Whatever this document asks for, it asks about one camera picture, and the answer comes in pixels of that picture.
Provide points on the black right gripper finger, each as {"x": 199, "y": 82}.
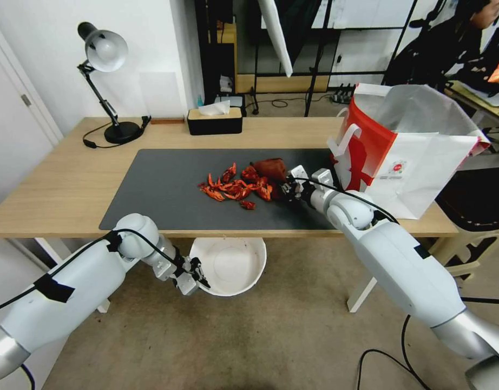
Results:
{"x": 284, "y": 183}
{"x": 283, "y": 196}

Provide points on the wooden cabinet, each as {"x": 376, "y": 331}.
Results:
{"x": 225, "y": 57}

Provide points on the red shrimp shell piece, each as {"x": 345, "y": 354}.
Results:
{"x": 265, "y": 189}
{"x": 248, "y": 204}
{"x": 213, "y": 181}
{"x": 214, "y": 195}
{"x": 251, "y": 174}
{"x": 235, "y": 191}
{"x": 230, "y": 172}

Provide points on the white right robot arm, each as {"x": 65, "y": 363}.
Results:
{"x": 399, "y": 264}

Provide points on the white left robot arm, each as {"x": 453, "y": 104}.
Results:
{"x": 83, "y": 268}

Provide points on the black tissue box wooden lid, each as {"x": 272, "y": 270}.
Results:
{"x": 215, "y": 123}

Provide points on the power strip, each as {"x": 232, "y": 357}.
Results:
{"x": 342, "y": 95}

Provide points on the white reflector panel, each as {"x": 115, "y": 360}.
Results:
{"x": 277, "y": 36}

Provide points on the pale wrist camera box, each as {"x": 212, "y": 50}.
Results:
{"x": 188, "y": 286}
{"x": 300, "y": 171}

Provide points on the black desk lamp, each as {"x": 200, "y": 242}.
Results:
{"x": 105, "y": 53}

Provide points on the white round paper container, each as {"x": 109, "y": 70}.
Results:
{"x": 233, "y": 264}

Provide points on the silver door hinge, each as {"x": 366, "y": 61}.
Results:
{"x": 25, "y": 99}

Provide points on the person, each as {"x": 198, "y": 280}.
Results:
{"x": 448, "y": 44}

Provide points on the red and white takeout bag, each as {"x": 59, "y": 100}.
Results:
{"x": 403, "y": 166}

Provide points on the dark grey desk mat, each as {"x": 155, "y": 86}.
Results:
{"x": 164, "y": 191}

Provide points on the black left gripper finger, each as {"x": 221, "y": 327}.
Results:
{"x": 197, "y": 264}
{"x": 204, "y": 280}

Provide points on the brown-red towel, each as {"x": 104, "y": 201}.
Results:
{"x": 270, "y": 167}

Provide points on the black metal stand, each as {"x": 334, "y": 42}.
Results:
{"x": 318, "y": 53}

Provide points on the white tissue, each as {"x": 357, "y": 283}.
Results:
{"x": 216, "y": 107}

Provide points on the small blue bottle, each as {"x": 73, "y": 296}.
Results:
{"x": 199, "y": 100}

